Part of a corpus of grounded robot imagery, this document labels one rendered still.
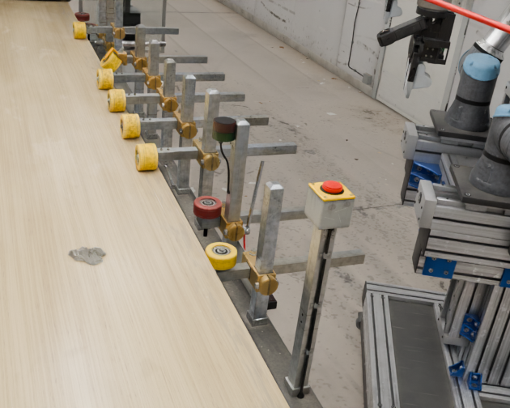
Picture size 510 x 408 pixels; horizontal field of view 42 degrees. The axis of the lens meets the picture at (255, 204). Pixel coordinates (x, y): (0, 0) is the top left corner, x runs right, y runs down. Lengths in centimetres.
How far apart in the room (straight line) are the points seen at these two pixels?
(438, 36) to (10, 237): 112
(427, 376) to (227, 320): 122
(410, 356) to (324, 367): 38
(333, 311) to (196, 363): 179
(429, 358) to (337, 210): 139
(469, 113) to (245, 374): 135
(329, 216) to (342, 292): 192
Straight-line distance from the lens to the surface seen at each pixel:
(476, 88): 233
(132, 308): 145
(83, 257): 161
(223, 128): 171
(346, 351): 285
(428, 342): 267
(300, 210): 199
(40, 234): 172
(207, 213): 184
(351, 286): 325
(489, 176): 191
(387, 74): 585
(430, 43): 159
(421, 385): 247
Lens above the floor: 178
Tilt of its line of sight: 28 degrees down
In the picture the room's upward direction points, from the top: 7 degrees clockwise
